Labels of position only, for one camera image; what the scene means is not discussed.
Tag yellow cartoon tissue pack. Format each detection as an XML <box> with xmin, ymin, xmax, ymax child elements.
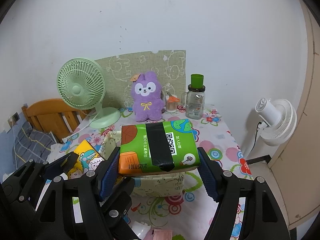
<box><xmin>67</xmin><ymin>140</ymin><xmax>105</xmax><ymax>179</ymax></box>

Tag green tissue pack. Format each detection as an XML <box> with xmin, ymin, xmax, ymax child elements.
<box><xmin>118</xmin><ymin>119</ymin><xmax>200</xmax><ymax>177</ymax></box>

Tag white tissue packet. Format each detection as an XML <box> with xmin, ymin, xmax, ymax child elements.
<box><xmin>131</xmin><ymin>221</ymin><xmax>151</xmax><ymax>239</ymax></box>

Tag grey plaid pillow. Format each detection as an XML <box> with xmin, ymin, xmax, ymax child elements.
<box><xmin>12</xmin><ymin>121</ymin><xmax>57</xmax><ymax>170</ymax></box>

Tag pink paper packet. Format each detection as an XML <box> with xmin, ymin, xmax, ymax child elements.
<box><xmin>153</xmin><ymin>229</ymin><xmax>172</xmax><ymax>240</ymax></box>

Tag yellow cartoon fabric box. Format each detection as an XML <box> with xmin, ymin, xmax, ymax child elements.
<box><xmin>98</xmin><ymin>130</ymin><xmax>185</xmax><ymax>197</ymax></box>

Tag beige cabinet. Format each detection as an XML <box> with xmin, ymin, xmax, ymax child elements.
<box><xmin>269</xmin><ymin>4</ymin><xmax>319</xmax><ymax>229</ymax></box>

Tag floral tablecloth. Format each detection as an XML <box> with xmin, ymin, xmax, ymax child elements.
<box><xmin>48</xmin><ymin>106</ymin><xmax>253</xmax><ymax>239</ymax></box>

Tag white circulator fan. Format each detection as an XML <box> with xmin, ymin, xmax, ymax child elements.
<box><xmin>255</xmin><ymin>98</ymin><xmax>297</xmax><ymax>146</ymax></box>

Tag toothpick jar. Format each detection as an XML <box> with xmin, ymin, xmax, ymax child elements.
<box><xmin>165</xmin><ymin>96</ymin><xmax>178</xmax><ymax>113</ymax></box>

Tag purple plush bunny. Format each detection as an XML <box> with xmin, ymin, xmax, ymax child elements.
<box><xmin>130</xmin><ymin>71</ymin><xmax>165</xmax><ymax>122</ymax></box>

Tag green desk fan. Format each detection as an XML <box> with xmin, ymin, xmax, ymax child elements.
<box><xmin>56</xmin><ymin>58</ymin><xmax>120</xmax><ymax>129</ymax></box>

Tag glass mason jar mug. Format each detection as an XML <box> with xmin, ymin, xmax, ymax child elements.
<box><xmin>181</xmin><ymin>84</ymin><xmax>206</xmax><ymax>120</ymax></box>

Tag green plastic cup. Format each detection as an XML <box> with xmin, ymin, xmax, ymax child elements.
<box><xmin>190</xmin><ymin>74</ymin><xmax>204</xmax><ymax>89</ymax></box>

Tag beige cartoon puzzle mat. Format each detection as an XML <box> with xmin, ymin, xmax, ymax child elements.
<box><xmin>96</xmin><ymin>50</ymin><xmax>186</xmax><ymax>108</ymax></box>

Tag wall power socket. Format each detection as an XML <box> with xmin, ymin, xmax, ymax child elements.
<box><xmin>12</xmin><ymin>112</ymin><xmax>20</xmax><ymax>122</ymax></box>

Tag black fan power cable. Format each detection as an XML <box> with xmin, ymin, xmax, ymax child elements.
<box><xmin>251</xmin><ymin>122</ymin><xmax>263</xmax><ymax>158</ymax></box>

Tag orange handled scissors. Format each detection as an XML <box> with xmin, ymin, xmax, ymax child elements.
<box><xmin>167</xmin><ymin>92</ymin><xmax>180</xmax><ymax>103</ymax></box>

